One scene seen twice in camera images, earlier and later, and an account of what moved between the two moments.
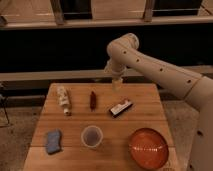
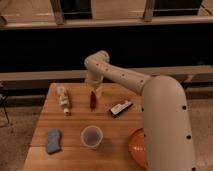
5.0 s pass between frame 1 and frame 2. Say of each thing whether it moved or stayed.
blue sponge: stayed
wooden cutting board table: stayed
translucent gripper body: moved
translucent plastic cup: stayed
